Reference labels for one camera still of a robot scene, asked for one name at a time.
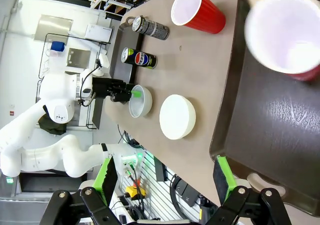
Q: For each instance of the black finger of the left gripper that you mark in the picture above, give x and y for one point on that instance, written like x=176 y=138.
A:
x=121 y=98

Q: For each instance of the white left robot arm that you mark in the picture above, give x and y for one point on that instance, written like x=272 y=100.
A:
x=57 y=87

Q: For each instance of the black robot controller box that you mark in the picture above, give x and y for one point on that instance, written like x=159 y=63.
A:
x=52 y=182

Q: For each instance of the grey metal box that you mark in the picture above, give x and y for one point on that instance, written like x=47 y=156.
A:
x=78 y=57

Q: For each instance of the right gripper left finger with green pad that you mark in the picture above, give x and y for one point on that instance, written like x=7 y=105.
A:
x=106 y=177

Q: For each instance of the red plastic cup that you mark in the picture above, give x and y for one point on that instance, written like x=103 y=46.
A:
x=207 y=13
x=282 y=30

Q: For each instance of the black Pepsi can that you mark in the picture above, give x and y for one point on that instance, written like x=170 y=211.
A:
x=142 y=58

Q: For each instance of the dark green cloth bag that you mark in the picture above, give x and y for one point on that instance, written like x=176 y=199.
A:
x=51 y=125

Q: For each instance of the dark brown serving tray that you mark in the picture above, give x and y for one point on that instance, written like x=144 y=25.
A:
x=125 y=47
x=265 y=125

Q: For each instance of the black mounting bracket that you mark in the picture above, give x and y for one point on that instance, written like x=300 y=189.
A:
x=187 y=191

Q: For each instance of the blue box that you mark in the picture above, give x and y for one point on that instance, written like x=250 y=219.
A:
x=58 y=46

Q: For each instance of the black power brick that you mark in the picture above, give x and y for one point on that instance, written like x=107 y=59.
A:
x=160 y=168

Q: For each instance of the yellow emergency stop button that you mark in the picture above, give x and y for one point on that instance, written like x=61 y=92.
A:
x=135 y=191

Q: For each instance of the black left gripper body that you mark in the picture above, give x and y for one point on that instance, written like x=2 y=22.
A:
x=103 y=86

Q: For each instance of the steel wall plate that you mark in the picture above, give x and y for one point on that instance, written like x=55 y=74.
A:
x=53 y=26

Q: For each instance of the opaque white bowl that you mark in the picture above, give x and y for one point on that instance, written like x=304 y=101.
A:
x=176 y=117

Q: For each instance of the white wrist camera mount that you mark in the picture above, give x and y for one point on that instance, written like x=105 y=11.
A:
x=103 y=61

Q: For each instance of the translucent white bowl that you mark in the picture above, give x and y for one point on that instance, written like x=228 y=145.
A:
x=146 y=102

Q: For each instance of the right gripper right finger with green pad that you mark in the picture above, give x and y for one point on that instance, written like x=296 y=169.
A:
x=222 y=177

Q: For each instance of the white flat box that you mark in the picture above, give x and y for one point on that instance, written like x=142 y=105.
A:
x=98 y=32

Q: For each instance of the grey patterned drink can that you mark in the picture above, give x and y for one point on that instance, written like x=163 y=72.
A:
x=153 y=29

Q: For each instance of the finger of the left gripper with green tip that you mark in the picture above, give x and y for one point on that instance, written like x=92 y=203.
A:
x=136 y=93

